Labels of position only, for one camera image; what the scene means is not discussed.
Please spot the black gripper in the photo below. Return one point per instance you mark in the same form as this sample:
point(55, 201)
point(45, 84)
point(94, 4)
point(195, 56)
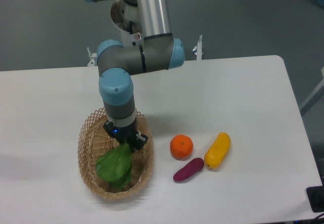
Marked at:
point(129, 134)

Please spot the green bok choy vegetable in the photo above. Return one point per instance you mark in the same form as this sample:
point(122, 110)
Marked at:
point(115, 166)

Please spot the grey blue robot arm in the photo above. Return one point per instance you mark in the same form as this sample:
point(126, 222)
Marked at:
point(153, 48)

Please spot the woven wicker basket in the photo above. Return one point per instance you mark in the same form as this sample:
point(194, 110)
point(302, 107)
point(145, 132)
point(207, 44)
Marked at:
point(94, 142)

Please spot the orange tangerine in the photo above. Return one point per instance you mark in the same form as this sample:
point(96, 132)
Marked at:
point(181, 146)

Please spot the purple sweet potato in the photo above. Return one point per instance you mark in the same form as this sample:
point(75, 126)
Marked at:
point(189, 170)

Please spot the yellow mango fruit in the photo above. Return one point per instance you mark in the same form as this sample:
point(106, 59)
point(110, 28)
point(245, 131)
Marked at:
point(218, 150)

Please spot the black device at table edge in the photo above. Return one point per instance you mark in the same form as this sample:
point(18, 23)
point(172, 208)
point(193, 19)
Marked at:
point(315, 197)

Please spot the white furniture leg at right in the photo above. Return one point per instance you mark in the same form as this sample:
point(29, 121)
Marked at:
point(315, 95)

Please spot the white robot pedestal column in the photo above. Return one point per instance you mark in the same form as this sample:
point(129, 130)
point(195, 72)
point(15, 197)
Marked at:
point(126, 18)

